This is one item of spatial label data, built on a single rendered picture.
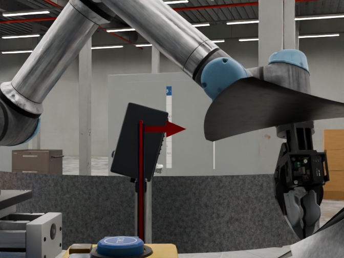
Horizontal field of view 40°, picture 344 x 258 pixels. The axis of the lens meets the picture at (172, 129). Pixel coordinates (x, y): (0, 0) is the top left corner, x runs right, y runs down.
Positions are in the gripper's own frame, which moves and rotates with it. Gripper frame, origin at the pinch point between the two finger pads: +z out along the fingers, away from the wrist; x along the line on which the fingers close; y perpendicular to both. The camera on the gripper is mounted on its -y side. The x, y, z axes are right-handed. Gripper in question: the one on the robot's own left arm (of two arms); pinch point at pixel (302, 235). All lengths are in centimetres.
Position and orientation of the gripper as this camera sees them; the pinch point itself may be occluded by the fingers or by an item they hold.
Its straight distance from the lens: 92.0
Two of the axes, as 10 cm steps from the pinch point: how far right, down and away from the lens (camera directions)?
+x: 10.0, -0.1, 0.5
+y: 0.4, -3.0, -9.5
